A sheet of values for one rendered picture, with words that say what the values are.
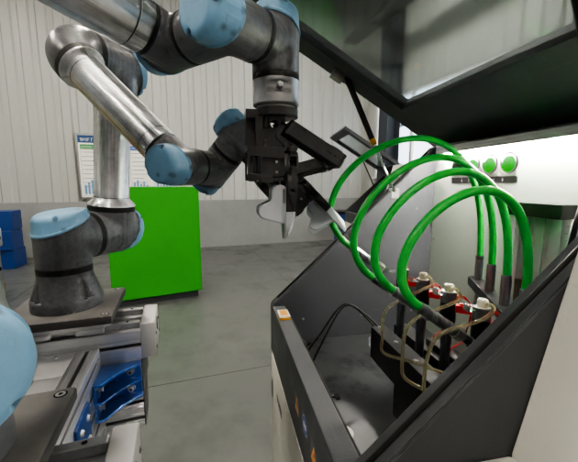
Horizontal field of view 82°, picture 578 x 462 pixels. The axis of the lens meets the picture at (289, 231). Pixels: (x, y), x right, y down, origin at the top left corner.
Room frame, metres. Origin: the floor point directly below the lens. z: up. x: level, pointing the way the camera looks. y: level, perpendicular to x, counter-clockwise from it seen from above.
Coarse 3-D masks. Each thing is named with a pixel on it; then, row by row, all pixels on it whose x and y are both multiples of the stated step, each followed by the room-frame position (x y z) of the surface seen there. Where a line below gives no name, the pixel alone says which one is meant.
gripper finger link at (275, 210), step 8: (280, 184) 0.54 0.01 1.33; (272, 192) 0.54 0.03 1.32; (280, 192) 0.54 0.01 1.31; (272, 200) 0.54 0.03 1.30; (280, 200) 0.54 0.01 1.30; (264, 208) 0.54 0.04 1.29; (272, 208) 0.54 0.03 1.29; (280, 208) 0.54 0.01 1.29; (264, 216) 0.54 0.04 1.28; (272, 216) 0.54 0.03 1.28; (280, 216) 0.54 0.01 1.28; (288, 216) 0.54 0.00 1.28; (288, 224) 0.54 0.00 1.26; (288, 232) 0.55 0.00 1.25
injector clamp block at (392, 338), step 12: (372, 336) 0.77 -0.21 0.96; (384, 336) 0.72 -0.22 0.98; (396, 336) 0.72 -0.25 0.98; (408, 336) 0.72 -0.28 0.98; (372, 348) 0.76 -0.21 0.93; (384, 348) 0.70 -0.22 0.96; (396, 348) 0.66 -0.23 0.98; (408, 348) 0.66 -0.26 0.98; (384, 360) 0.70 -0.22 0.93; (396, 360) 0.65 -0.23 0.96; (420, 360) 0.62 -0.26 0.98; (432, 360) 0.63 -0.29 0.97; (384, 372) 0.70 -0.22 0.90; (396, 372) 0.65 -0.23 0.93; (408, 372) 0.61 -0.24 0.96; (420, 372) 0.57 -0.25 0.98; (432, 372) 0.57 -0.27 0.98; (396, 384) 0.65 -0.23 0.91; (408, 384) 0.60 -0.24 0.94; (420, 384) 0.57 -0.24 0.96; (396, 396) 0.65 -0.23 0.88; (408, 396) 0.60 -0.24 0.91; (396, 408) 0.64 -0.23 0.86
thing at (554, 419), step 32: (576, 256) 0.40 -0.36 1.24; (576, 288) 0.38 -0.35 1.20; (576, 320) 0.37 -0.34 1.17; (576, 352) 0.36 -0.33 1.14; (544, 384) 0.38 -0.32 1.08; (576, 384) 0.35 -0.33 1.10; (544, 416) 0.37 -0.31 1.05; (576, 416) 0.34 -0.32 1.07; (544, 448) 0.35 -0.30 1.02; (576, 448) 0.33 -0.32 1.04
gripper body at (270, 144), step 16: (256, 112) 0.54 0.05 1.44; (272, 112) 0.53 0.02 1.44; (288, 112) 0.53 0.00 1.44; (256, 128) 0.54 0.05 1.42; (272, 128) 0.55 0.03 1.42; (256, 144) 0.54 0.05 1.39; (272, 144) 0.55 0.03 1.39; (288, 144) 0.55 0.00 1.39; (256, 160) 0.53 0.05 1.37; (272, 160) 0.53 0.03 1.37; (288, 160) 0.53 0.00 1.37; (256, 176) 0.52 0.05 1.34; (272, 176) 0.53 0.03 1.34
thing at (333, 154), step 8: (288, 128) 0.54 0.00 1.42; (296, 128) 0.54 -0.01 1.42; (304, 128) 0.55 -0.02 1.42; (288, 136) 0.55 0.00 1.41; (296, 136) 0.54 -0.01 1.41; (304, 136) 0.55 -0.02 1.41; (312, 136) 0.55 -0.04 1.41; (296, 144) 0.57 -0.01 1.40; (304, 144) 0.55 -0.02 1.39; (312, 144) 0.55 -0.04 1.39; (320, 144) 0.55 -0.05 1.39; (328, 144) 0.56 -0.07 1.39; (312, 152) 0.56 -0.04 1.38; (320, 152) 0.55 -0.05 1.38; (328, 152) 0.56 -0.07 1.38; (336, 152) 0.56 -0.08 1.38; (320, 160) 0.58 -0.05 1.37; (328, 160) 0.56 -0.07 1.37; (336, 160) 0.56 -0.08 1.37; (344, 160) 0.57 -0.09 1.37; (328, 168) 0.59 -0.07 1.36; (336, 168) 0.57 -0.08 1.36
